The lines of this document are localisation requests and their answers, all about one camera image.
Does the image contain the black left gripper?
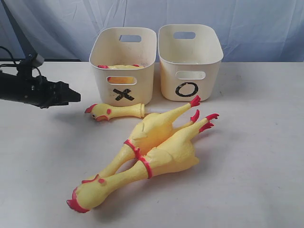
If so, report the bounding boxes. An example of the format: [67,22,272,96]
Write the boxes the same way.
[14,61,81,108]

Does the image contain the detached yellow chicken head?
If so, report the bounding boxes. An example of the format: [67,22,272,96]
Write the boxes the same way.
[85,103,145,122]

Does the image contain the headless yellow rubber chicken body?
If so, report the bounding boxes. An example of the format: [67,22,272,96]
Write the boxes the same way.
[97,64,144,85]

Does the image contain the yellow rubber chicken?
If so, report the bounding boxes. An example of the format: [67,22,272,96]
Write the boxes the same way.
[66,113,219,213]
[82,95,201,184]

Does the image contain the yellow rubber chicken front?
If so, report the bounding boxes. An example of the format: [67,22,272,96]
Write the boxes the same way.
[66,113,219,213]

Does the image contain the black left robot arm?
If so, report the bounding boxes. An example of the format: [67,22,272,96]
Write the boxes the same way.
[0,0,81,109]

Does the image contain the cream bin marked X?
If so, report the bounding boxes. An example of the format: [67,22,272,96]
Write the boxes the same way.
[89,27,157,106]

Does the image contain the cream bin marked O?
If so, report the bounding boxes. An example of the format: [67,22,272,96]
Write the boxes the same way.
[158,24,224,101]

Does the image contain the blue backdrop curtain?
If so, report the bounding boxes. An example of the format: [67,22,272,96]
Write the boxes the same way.
[6,0,304,62]

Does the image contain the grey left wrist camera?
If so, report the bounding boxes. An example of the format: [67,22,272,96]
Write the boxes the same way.
[23,53,45,67]

